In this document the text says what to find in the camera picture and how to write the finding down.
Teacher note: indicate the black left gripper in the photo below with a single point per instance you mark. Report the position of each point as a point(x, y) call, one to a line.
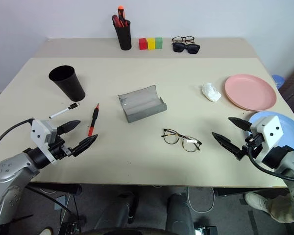
point(57, 148)

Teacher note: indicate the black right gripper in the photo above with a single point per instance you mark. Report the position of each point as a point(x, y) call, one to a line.
point(254, 143)

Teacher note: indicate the red and black pen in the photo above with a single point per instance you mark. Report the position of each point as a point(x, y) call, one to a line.
point(94, 118)

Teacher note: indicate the white marker with black cap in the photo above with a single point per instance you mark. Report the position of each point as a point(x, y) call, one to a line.
point(61, 112)

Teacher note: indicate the tortoiseshell framed glasses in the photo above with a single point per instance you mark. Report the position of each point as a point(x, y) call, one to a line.
point(185, 137)

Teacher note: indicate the grey glasses case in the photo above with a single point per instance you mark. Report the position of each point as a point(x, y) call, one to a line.
point(144, 107)

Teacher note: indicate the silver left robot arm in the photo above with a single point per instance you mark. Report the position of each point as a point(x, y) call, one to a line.
point(7, 171)

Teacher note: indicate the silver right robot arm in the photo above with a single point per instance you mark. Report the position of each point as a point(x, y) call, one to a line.
point(290, 166)

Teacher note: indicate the pink plate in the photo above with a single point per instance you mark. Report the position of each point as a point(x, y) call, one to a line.
point(250, 91)

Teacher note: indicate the crumpled white tissue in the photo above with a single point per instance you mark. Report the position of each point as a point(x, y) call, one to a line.
point(212, 93)

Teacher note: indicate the wide black plastic cup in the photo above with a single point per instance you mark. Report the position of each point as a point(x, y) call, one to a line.
point(69, 85)

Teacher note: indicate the blue plate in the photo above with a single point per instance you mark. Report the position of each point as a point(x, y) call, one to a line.
point(290, 127)

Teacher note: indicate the blue round container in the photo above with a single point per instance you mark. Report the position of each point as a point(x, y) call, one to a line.
point(278, 80)

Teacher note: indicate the white sneaker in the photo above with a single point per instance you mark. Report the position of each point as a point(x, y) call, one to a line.
point(256, 202)

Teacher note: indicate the dark rounded shape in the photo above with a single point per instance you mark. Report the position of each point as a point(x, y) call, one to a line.
point(120, 213)
point(180, 215)

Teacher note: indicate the beige trouser leg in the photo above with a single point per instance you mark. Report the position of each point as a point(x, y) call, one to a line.
point(281, 210)

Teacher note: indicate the black sunglasses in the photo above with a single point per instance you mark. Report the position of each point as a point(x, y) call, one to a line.
point(178, 47)

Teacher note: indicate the tall black tool holder cup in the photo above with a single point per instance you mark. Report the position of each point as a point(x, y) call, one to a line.
point(123, 36)

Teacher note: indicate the black framed clear glasses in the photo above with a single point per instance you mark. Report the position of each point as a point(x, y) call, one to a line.
point(174, 39)

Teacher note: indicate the red cube block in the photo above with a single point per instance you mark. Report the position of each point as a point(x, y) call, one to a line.
point(142, 44)

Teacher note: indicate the yellow cube block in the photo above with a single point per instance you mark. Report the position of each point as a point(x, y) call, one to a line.
point(151, 44)

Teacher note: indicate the green cube block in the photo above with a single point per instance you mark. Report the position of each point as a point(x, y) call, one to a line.
point(158, 43)

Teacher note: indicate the red and black tool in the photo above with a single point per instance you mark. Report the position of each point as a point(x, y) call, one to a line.
point(124, 22)

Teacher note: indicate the red markers in holder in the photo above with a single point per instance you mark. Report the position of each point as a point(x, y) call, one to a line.
point(121, 12)

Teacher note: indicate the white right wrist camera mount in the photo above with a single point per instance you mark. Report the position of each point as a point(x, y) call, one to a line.
point(269, 129)

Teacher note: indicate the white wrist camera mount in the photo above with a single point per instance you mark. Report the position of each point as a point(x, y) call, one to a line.
point(269, 129)
point(40, 129)

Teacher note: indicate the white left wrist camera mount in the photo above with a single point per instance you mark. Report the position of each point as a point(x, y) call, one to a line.
point(40, 129)

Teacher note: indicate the black table frame bar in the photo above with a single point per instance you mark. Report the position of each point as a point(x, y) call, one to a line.
point(247, 191)

